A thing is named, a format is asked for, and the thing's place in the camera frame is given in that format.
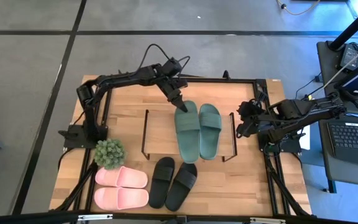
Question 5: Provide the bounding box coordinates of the silver metal bracket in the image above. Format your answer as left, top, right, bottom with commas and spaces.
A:
77, 213, 114, 222
249, 217, 287, 224

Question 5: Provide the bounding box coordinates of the black diagonal pole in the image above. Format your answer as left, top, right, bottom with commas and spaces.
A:
328, 0, 358, 51

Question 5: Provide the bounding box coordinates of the black rubber slide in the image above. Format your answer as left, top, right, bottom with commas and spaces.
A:
165, 162, 198, 213
149, 156, 176, 210

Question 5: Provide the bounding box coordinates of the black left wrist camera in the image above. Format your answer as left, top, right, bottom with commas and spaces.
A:
162, 57, 183, 77

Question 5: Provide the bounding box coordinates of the dark grey side desk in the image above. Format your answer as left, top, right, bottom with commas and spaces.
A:
316, 40, 358, 190

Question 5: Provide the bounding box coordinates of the pink rubber slide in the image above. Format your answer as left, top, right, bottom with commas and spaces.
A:
93, 186, 150, 211
94, 166, 149, 189

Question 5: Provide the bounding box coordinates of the thin white cord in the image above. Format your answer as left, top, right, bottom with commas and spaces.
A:
321, 37, 358, 91

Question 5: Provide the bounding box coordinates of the black power adapter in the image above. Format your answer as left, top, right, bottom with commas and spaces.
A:
339, 43, 358, 71

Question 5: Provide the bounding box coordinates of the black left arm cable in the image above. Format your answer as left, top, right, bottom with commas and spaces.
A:
137, 43, 191, 78

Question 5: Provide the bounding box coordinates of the green artificial plant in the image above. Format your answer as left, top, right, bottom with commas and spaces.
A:
93, 138, 127, 170

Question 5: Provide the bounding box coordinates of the green rubber slide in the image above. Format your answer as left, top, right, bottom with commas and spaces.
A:
198, 103, 223, 161
174, 100, 201, 165

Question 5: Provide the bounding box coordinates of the white paper sheet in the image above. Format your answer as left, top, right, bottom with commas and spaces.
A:
299, 132, 311, 151

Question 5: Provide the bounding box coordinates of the black metal rig frame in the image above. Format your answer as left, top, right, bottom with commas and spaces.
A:
0, 70, 358, 224

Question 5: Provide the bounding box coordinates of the yellow floor cable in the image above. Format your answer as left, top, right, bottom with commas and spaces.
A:
277, 0, 321, 16

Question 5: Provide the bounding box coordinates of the black computer keyboard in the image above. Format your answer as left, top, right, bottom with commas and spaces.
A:
327, 121, 358, 167

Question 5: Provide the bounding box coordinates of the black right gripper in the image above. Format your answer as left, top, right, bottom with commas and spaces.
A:
236, 101, 275, 139

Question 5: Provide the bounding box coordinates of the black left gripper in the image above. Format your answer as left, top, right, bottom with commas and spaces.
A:
157, 77, 189, 113

